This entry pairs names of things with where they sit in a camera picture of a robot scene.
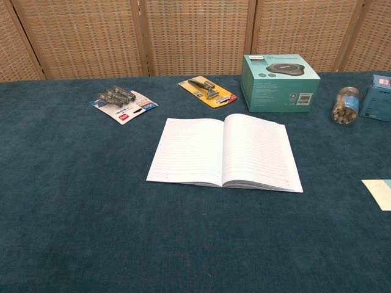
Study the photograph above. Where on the light blue bookmark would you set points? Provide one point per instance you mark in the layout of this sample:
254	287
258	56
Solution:
382	195

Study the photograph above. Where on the open white lined notebook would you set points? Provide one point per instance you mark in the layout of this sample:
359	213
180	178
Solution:
189	152

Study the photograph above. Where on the yellow razor blister pack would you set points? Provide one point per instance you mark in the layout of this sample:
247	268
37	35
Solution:
207	91

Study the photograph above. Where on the white blue clip blister pack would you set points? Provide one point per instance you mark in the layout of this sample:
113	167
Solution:
125	105

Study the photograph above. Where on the teal speaker box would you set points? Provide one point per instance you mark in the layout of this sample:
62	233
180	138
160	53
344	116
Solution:
275	88

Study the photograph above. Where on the woven wooden folding screen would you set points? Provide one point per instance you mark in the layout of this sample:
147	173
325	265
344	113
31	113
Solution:
195	36

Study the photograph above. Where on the teal table cloth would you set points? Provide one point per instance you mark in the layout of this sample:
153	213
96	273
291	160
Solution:
91	198

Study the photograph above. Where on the clear jar with sticks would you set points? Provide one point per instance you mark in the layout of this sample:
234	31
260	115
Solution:
346	107

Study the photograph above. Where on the small blue cardboard box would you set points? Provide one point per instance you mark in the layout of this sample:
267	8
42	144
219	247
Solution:
377	100

